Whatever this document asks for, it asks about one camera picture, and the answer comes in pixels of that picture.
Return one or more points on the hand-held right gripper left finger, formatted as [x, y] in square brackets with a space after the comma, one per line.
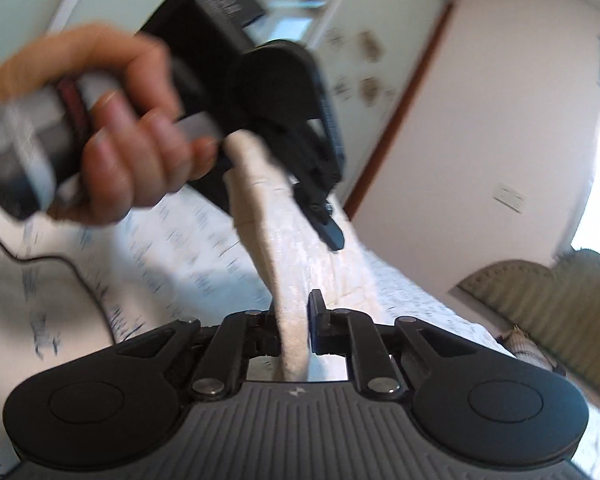
[230, 350]

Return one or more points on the cream pants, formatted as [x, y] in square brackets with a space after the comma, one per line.
[290, 240]

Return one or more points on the brown wooden frame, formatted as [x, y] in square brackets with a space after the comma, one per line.
[415, 75]

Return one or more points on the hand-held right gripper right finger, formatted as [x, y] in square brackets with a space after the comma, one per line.
[316, 320]

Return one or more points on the green padded headboard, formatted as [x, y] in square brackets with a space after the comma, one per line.
[555, 305]

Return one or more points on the person's left hand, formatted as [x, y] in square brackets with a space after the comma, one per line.
[120, 125]

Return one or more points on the striped pillow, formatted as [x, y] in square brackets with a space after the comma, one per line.
[527, 347]

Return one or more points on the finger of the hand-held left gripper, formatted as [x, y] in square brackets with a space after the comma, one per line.
[330, 225]

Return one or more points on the white script-print blanket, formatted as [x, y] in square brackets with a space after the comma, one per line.
[170, 240]

